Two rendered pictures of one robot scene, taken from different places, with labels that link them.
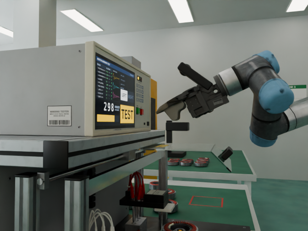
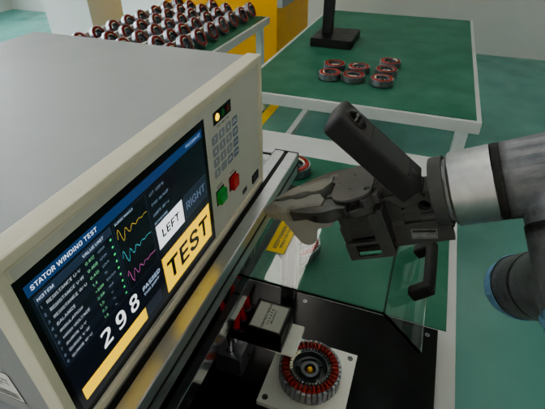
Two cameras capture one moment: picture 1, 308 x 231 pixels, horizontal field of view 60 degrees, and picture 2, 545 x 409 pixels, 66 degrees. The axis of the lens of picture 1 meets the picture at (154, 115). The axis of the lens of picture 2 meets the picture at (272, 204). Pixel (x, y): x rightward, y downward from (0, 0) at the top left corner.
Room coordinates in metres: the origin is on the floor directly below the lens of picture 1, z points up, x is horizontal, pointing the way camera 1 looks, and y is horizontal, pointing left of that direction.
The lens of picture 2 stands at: (0.41, -0.05, 1.49)
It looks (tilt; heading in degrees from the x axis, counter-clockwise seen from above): 36 degrees down; 4
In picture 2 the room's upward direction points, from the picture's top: straight up
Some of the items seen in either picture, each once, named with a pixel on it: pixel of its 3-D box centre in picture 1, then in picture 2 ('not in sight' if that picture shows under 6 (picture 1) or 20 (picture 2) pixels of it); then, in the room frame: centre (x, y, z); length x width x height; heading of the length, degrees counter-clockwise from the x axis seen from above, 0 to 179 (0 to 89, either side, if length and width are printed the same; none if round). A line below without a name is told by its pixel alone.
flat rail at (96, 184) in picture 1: (137, 164); (221, 329); (0.75, 0.05, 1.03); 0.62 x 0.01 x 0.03; 164
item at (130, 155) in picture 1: (125, 152); not in sight; (0.87, 0.09, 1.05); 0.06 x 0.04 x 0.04; 164
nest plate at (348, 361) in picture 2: not in sight; (309, 378); (0.84, -0.08, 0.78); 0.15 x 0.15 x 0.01; 74
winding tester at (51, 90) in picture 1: (70, 99); (52, 172); (0.83, 0.26, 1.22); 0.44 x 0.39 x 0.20; 164
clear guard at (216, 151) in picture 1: (181, 154); (324, 250); (0.91, -0.09, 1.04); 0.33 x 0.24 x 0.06; 74
